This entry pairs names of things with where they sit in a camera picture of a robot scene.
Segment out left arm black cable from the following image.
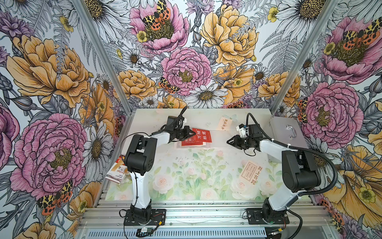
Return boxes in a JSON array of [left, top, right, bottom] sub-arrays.
[[119, 106, 189, 210]]

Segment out small pink card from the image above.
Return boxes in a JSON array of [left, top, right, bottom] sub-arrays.
[[216, 117, 233, 131]]

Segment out red card with white characters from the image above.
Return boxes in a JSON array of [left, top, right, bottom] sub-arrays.
[[193, 128, 212, 143]]

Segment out red and white box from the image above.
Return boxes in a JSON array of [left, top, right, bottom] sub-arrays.
[[105, 155, 129, 184]]

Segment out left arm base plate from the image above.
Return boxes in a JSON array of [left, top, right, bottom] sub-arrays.
[[123, 209, 167, 226]]

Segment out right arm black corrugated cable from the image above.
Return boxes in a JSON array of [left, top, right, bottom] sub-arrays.
[[246, 113, 338, 239]]

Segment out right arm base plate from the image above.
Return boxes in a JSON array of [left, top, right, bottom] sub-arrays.
[[245, 208, 289, 225]]

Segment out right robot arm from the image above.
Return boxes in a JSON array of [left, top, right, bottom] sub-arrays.
[[227, 124, 321, 224]]

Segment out silver metal case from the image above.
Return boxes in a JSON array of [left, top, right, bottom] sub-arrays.
[[270, 117, 307, 148]]

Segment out red landscape greeting card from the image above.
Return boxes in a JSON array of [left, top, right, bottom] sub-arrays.
[[181, 136, 205, 146]]

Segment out aluminium rail frame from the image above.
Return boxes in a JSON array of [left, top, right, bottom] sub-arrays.
[[76, 191, 340, 239]]

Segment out small green circuit board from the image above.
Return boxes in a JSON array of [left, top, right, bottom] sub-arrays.
[[135, 228, 153, 238]]

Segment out cream card with framed text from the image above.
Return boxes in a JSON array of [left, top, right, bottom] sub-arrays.
[[240, 160, 263, 185]]

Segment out pink photo album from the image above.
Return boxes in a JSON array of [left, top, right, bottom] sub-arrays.
[[174, 129, 237, 149]]

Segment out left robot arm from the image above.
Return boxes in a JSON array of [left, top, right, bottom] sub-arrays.
[[121, 114, 196, 225]]

